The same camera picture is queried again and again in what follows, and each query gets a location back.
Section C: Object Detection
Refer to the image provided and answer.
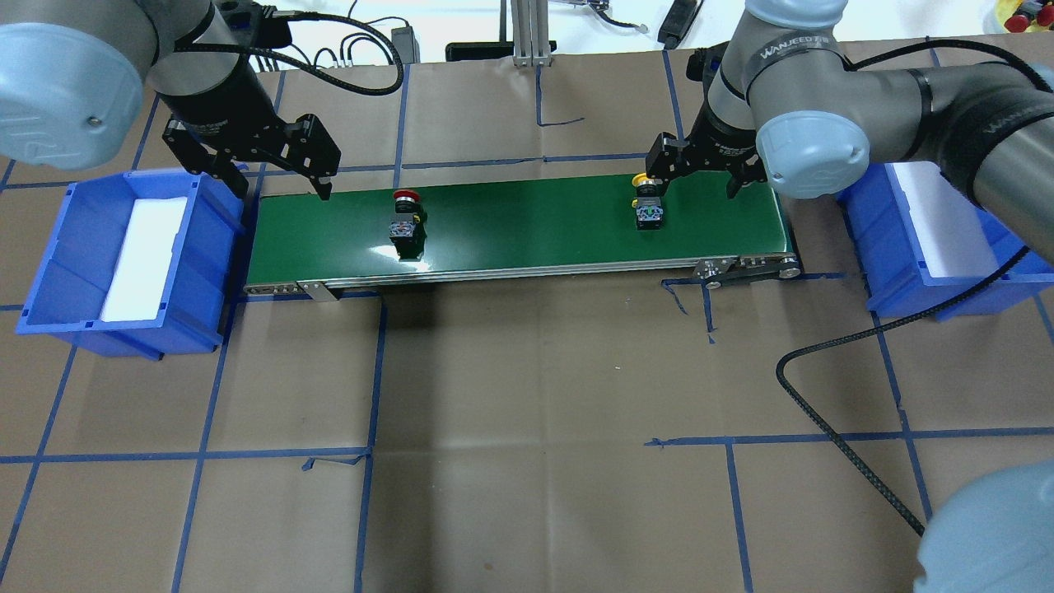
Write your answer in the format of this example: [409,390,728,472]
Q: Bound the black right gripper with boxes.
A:
[644,104,768,200]

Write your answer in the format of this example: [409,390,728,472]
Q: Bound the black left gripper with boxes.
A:
[161,58,340,200]

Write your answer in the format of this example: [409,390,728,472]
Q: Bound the yellow push button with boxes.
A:
[630,173,665,231]

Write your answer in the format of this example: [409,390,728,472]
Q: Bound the red push button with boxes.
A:
[389,189,427,260]

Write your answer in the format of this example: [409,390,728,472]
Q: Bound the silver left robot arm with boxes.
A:
[1,1,340,199]

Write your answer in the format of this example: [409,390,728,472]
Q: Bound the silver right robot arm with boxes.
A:
[633,1,1052,592]

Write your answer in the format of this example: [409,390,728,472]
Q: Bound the yellow plate of buttons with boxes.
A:
[991,1,1053,34]

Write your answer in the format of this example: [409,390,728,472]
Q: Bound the green conveyor belt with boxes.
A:
[245,173,803,297]

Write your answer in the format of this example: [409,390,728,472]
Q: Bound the blue bin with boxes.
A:
[16,169,243,360]
[838,162,1023,318]

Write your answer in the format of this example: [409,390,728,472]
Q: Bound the black power adapter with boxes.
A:
[656,0,704,50]

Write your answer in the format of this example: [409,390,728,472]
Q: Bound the white foam pad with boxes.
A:
[99,196,188,322]
[889,162,999,278]

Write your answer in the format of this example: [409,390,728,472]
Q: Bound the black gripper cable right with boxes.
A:
[774,244,1032,538]

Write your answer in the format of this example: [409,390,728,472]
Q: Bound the aluminium frame post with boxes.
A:
[508,0,553,68]

